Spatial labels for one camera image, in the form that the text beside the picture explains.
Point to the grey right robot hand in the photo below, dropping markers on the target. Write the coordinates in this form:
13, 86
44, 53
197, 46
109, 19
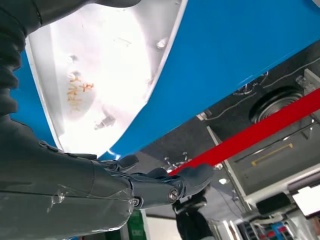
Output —
50, 185

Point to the blue metal shelf rack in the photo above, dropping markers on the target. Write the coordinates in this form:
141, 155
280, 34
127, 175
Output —
225, 49

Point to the red barrier belt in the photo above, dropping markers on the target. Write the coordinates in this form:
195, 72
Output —
263, 130

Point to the black round stool seat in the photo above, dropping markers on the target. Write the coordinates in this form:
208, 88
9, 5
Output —
272, 102

